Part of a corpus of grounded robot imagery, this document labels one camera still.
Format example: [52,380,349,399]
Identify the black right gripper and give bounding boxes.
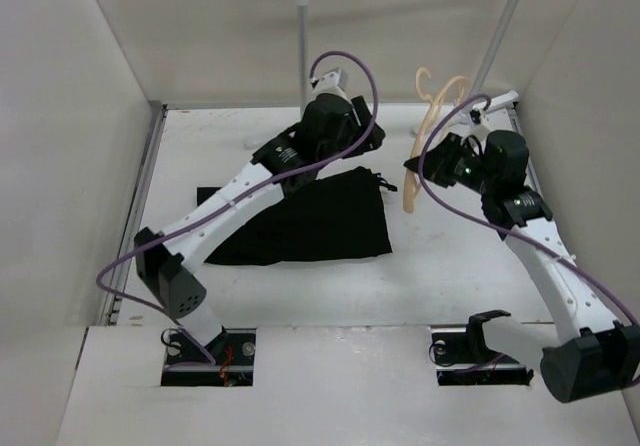
[404,132,497,196]

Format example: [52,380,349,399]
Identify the beige wooden clothes hanger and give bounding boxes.
[402,67,471,214]

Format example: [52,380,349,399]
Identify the black trousers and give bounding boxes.
[205,167,398,266]

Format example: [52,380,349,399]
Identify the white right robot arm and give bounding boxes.
[404,130,639,403]

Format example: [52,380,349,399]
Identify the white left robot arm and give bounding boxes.
[134,93,385,365]

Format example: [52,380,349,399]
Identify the white metal clothes rack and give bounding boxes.
[244,0,537,149]

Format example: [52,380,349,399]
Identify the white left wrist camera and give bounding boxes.
[311,67,348,100]

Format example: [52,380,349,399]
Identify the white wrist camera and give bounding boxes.
[311,67,348,100]
[469,106,491,130]

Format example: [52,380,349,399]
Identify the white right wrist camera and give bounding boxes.
[469,106,491,130]

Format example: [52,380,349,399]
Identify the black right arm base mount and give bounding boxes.
[428,310,534,387]

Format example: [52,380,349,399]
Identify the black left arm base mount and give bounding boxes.
[160,328,257,387]

